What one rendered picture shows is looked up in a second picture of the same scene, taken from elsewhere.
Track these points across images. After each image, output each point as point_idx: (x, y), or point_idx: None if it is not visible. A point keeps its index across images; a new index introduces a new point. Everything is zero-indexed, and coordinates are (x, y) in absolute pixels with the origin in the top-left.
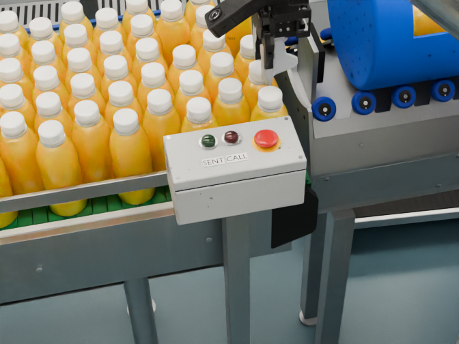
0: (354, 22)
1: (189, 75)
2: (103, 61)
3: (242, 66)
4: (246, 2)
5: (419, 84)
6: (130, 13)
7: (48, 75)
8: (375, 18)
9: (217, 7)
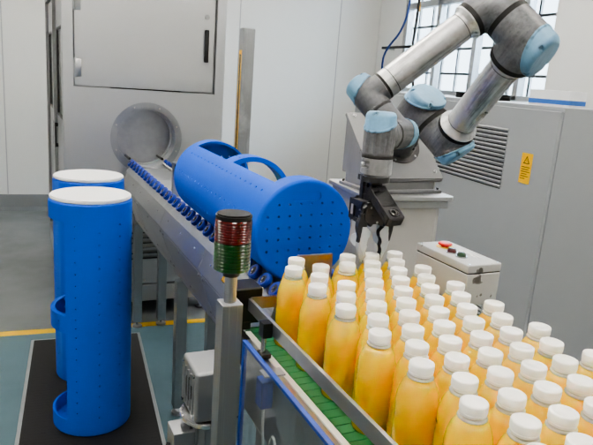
0: (317, 230)
1: (397, 268)
2: (386, 310)
3: (356, 272)
4: (391, 196)
5: None
6: (326, 297)
7: (441, 307)
8: (345, 204)
9: (390, 209)
